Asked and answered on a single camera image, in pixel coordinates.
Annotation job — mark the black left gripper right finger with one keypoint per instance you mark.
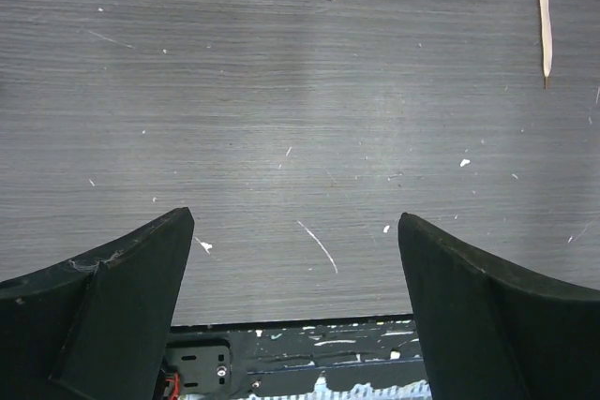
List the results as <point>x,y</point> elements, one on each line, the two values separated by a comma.
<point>491,329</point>

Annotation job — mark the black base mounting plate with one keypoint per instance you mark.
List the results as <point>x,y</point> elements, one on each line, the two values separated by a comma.
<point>377,357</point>

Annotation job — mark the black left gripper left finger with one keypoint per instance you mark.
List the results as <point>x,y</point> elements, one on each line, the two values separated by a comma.
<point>95,326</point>

